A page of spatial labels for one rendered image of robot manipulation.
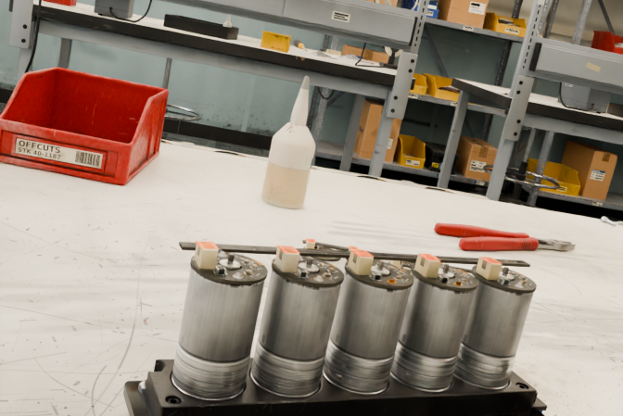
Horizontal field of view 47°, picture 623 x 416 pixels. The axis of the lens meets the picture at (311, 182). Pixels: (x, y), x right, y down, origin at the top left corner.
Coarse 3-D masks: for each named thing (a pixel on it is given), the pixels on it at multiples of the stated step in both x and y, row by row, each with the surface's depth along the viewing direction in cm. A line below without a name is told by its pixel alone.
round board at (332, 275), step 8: (304, 256) 26; (272, 264) 24; (320, 264) 25; (328, 264) 25; (280, 272) 24; (288, 272) 24; (296, 272) 24; (304, 272) 24; (320, 272) 24; (328, 272) 24; (336, 272) 25; (296, 280) 23; (304, 280) 23; (312, 280) 24; (328, 280) 24; (336, 280) 24
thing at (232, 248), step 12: (240, 252) 25; (252, 252) 25; (264, 252) 25; (300, 252) 26; (312, 252) 26; (324, 252) 27; (336, 252) 27; (348, 252) 27; (372, 252) 28; (504, 264) 30; (516, 264) 30; (528, 264) 30
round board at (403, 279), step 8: (376, 264) 26; (384, 264) 27; (352, 272) 25; (376, 272) 25; (392, 272) 26; (400, 272) 26; (408, 272) 26; (360, 280) 25; (368, 280) 25; (376, 280) 25; (384, 280) 25; (400, 280) 25; (408, 280) 25; (392, 288) 25; (400, 288) 25
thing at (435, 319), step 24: (432, 288) 26; (408, 312) 27; (432, 312) 26; (456, 312) 26; (408, 336) 27; (432, 336) 26; (456, 336) 26; (408, 360) 27; (432, 360) 26; (456, 360) 27; (408, 384) 27; (432, 384) 27
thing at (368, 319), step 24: (360, 288) 25; (384, 288) 25; (408, 288) 25; (336, 312) 26; (360, 312) 25; (384, 312) 25; (336, 336) 26; (360, 336) 25; (384, 336) 25; (336, 360) 26; (360, 360) 25; (384, 360) 25; (336, 384) 26; (360, 384) 25; (384, 384) 26
